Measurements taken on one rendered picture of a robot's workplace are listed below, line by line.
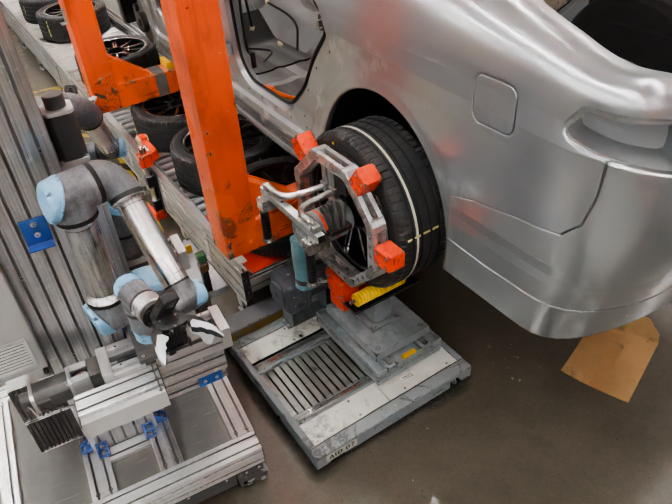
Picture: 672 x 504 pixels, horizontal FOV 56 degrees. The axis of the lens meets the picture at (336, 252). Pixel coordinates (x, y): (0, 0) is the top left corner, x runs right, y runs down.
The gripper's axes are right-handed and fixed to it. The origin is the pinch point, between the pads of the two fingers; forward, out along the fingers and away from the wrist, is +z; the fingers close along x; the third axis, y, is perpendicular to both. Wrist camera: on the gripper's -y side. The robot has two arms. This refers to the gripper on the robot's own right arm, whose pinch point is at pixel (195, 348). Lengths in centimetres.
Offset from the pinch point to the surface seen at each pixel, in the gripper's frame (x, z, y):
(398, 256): -92, -21, 24
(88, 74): -99, -295, 32
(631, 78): -100, 37, -54
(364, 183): -87, -35, -1
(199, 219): -93, -161, 73
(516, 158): -100, 12, -24
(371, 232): -88, -31, 17
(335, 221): -78, -40, 13
